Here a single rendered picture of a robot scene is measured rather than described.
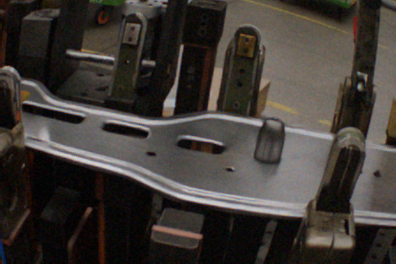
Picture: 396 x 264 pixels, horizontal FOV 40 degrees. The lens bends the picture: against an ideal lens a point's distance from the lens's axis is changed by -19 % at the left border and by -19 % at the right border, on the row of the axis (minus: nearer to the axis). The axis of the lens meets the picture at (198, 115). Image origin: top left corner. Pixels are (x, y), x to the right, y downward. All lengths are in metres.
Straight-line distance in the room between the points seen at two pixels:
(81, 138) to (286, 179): 0.23
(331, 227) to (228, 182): 0.18
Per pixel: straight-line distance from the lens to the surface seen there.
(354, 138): 0.53
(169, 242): 0.56
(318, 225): 0.52
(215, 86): 1.47
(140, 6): 0.89
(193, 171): 0.67
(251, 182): 0.67
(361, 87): 0.84
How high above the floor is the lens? 1.31
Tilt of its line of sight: 23 degrees down
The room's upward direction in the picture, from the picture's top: 9 degrees clockwise
